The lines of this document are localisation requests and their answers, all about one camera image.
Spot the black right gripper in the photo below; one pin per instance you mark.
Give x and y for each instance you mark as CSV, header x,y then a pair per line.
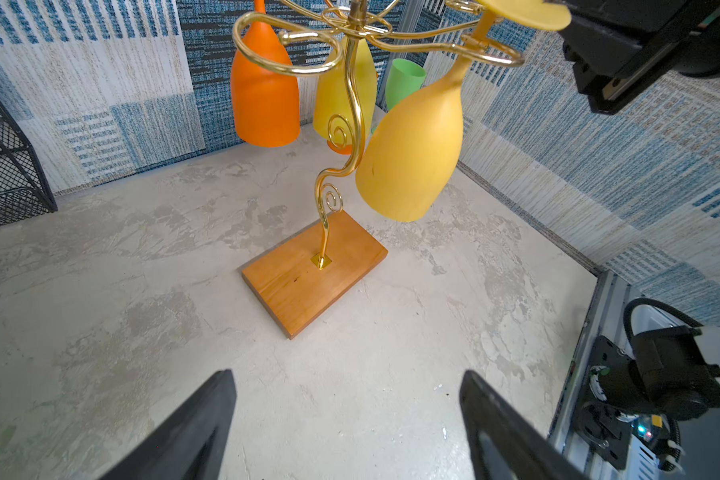
x,y
619,48

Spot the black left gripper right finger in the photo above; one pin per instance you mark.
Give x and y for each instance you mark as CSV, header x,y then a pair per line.
x,y
503,445

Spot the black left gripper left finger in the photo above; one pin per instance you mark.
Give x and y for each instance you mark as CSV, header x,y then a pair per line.
x,y
191,442

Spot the gold wire wine glass rack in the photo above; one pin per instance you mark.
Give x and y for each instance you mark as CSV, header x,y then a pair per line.
x,y
298,280

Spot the green wine glass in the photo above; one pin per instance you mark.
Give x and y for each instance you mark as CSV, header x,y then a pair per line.
x,y
404,78

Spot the yellow front wine glass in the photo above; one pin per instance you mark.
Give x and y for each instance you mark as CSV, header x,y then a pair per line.
x,y
415,149

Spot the yellow wine glass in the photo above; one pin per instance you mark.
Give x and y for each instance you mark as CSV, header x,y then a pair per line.
x,y
332,96
415,149

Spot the orange front wine glass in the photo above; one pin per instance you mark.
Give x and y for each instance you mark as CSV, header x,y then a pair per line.
x,y
340,149

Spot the orange wine glass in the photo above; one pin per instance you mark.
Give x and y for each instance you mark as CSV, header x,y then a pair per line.
x,y
266,105
340,149

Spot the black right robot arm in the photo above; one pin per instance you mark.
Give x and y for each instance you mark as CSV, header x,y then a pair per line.
x,y
668,371

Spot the yellow back wine glass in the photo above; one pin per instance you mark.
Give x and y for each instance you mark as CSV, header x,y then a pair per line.
x,y
332,96

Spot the black mesh shelf rack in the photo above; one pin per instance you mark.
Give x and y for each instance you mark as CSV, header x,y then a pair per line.
x,y
24,188

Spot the orange back wine glass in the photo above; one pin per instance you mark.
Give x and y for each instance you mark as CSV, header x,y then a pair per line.
x,y
266,105

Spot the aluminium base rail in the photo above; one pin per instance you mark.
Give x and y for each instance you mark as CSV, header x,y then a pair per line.
x,y
595,428

